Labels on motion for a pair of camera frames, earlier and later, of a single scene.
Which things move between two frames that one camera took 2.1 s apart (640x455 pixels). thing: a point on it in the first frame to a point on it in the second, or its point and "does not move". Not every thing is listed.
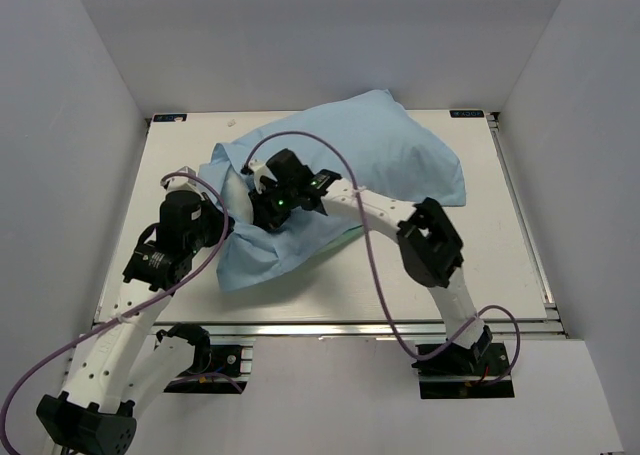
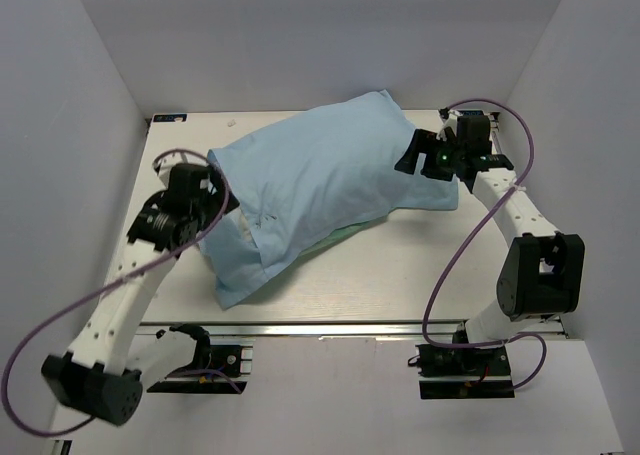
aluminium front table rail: x=344 y=329 does not move
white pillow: x=236 y=197 to x=231 y=234
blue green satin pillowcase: x=388 y=152 does not move
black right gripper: x=265 y=218 to x=425 y=142
